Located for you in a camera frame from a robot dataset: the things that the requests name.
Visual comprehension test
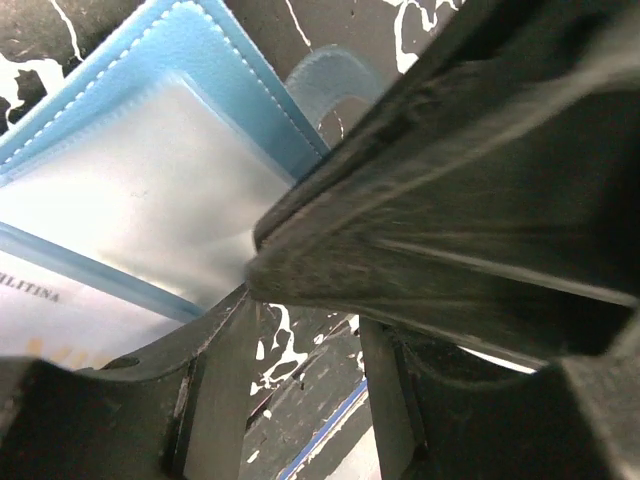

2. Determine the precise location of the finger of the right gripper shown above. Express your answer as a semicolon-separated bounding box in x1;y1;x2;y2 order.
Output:
246;1;639;356

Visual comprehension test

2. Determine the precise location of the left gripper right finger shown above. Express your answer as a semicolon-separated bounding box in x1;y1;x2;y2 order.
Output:
360;319;639;479

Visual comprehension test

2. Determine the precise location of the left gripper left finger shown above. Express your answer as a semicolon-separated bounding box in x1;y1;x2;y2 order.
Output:
1;289;259;479

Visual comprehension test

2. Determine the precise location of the blue leather card holder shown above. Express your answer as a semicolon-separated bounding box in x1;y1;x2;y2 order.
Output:
1;1;384;326

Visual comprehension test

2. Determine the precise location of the white card in holder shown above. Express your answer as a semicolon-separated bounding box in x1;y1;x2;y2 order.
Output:
0;253;182;370

